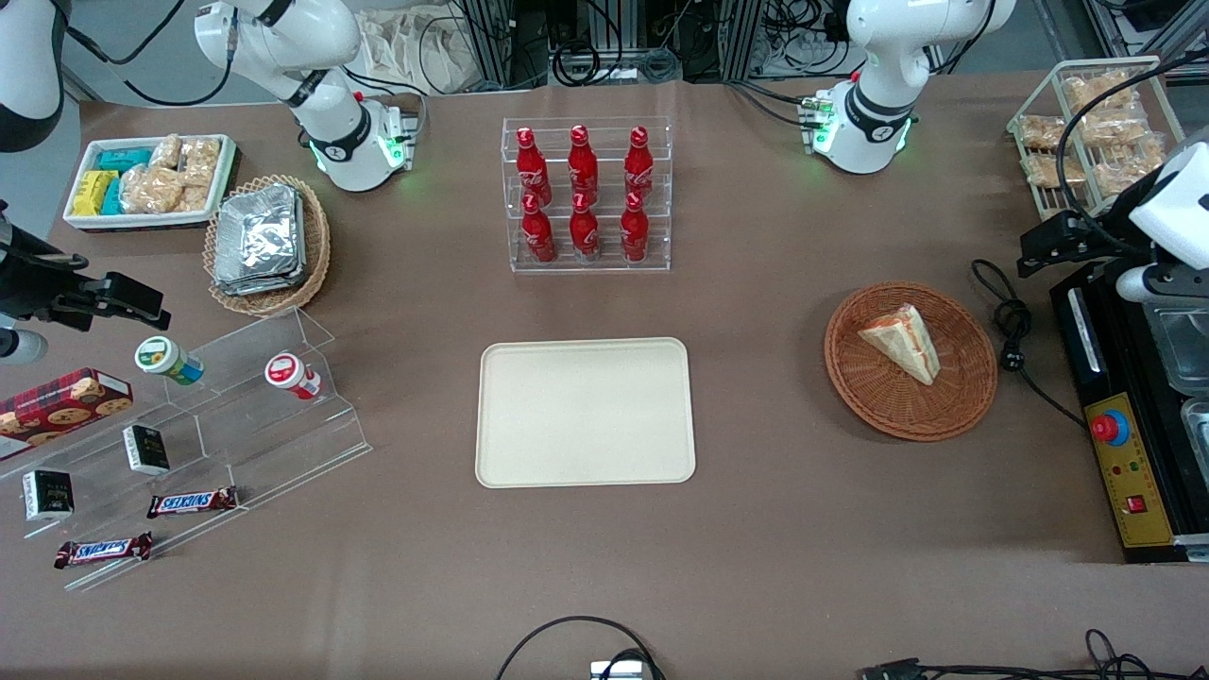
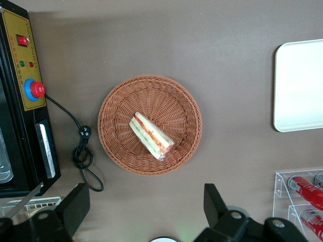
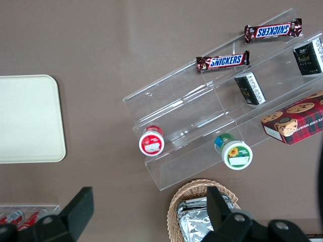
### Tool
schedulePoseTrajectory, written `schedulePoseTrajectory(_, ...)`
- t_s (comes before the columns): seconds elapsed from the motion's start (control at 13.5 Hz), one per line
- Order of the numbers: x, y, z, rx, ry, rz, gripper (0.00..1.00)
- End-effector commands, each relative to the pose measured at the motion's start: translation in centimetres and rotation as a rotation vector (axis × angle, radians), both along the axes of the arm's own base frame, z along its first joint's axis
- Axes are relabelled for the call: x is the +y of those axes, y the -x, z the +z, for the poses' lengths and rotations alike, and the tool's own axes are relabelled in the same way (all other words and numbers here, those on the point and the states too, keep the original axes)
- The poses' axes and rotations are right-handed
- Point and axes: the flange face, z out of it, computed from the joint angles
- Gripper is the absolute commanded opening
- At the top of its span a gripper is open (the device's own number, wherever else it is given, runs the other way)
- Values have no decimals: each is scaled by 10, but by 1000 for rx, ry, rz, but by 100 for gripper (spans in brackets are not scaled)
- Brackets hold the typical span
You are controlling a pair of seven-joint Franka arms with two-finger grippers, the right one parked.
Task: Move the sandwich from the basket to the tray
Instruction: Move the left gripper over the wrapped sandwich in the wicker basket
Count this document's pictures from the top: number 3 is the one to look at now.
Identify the green lidded snack cup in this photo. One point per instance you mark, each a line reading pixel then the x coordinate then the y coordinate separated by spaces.
pixel 237 156

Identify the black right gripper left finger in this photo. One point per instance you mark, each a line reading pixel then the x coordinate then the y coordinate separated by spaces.
pixel 75 211

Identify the foil wrapped pack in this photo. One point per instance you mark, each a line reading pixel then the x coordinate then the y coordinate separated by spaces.
pixel 194 225
pixel 184 204

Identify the clear acrylic stepped display stand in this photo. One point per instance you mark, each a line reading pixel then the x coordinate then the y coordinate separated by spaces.
pixel 176 93

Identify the small black tea box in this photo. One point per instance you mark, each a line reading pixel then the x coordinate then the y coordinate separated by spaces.
pixel 308 60
pixel 248 90

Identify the red lidded snack cup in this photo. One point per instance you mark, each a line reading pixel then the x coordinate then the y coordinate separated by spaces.
pixel 151 143

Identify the Snickers chocolate bar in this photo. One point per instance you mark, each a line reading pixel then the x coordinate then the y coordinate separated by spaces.
pixel 272 31
pixel 224 61

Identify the light wicker basket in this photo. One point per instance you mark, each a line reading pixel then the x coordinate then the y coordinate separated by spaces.
pixel 174 209

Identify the cream plastic serving tray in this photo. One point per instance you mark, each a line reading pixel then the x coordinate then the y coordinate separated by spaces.
pixel 30 118

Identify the red cola bottle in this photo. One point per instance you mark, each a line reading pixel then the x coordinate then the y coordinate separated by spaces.
pixel 31 219
pixel 11 216

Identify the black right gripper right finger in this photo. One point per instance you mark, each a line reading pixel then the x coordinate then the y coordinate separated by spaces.
pixel 222 216

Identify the red tartan cookie box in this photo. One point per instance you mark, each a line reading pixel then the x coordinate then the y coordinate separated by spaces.
pixel 297 121

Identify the clear acrylic bottle rack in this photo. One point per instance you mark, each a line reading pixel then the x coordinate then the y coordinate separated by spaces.
pixel 54 208

